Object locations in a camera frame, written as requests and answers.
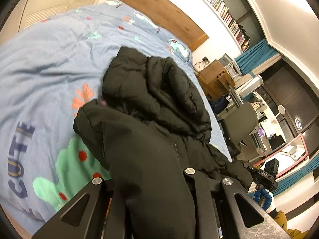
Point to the black hooded puffer jacket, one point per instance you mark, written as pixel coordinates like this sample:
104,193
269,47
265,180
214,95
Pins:
151,123

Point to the blue gloved right hand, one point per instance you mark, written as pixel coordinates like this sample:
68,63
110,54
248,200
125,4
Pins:
265,199

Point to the pink framed mirror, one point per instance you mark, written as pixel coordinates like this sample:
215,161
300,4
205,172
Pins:
289,156

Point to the grey desk chair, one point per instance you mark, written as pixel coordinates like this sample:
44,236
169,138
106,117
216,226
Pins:
237,125

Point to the white desk lamp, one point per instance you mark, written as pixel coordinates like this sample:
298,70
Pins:
281,110

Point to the dark bag on floor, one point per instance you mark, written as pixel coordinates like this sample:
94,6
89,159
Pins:
218,105

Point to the wooden bedside drawer unit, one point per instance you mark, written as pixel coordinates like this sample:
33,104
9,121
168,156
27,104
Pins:
215,80

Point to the teal curtain right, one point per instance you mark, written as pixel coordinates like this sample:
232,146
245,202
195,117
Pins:
255,56

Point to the white printer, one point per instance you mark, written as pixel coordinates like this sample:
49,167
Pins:
230,65

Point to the row of books on shelf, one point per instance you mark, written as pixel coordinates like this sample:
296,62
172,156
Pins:
237,30

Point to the wooden headboard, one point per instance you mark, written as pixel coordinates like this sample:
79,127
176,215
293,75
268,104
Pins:
167,15

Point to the blue patterned bed duvet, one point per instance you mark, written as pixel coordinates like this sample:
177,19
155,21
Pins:
48,72

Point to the white sliding wardrobe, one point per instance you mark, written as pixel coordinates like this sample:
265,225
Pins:
54,0

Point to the wall power socket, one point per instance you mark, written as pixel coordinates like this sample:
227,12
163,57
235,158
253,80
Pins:
205,60

